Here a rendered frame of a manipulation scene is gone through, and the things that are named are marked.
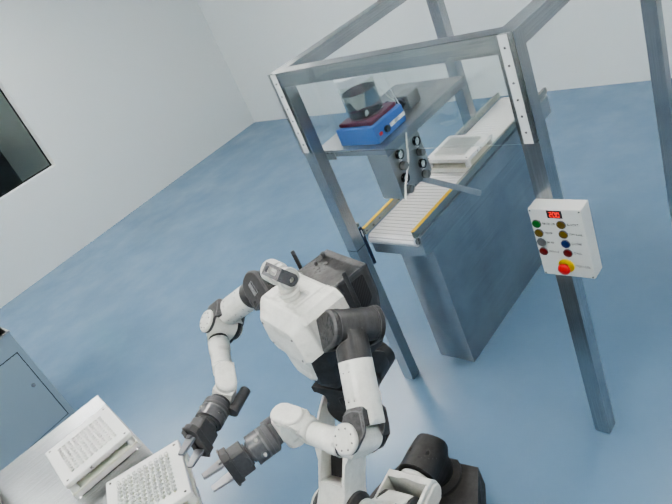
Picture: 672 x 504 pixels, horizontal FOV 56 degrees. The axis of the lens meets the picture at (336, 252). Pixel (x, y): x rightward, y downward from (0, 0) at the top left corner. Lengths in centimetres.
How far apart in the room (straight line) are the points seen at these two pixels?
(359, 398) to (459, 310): 152
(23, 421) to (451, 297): 265
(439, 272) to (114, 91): 524
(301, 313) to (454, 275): 138
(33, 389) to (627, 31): 484
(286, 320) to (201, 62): 654
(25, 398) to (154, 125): 418
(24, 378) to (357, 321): 290
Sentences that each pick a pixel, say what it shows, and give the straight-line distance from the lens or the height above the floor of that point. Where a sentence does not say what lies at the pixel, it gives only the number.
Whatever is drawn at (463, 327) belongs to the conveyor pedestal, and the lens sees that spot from 309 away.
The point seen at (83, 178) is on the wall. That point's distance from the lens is 722.
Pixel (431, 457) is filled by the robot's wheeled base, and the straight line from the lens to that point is 244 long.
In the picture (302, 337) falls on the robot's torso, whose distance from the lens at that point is 171.
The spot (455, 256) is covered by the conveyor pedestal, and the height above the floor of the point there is 56.
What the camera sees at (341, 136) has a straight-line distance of 241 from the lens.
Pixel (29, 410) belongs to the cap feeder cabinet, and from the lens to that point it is 429.
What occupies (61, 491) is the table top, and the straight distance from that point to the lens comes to 239.
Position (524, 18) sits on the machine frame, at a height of 165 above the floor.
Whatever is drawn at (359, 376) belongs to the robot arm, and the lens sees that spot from 159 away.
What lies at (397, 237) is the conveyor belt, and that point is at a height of 83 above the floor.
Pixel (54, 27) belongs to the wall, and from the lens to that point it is 729.
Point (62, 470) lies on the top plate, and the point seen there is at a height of 95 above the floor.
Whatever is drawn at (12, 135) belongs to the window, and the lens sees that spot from 708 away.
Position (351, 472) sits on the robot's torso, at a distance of 202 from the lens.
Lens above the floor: 215
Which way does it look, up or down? 28 degrees down
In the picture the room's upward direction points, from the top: 25 degrees counter-clockwise
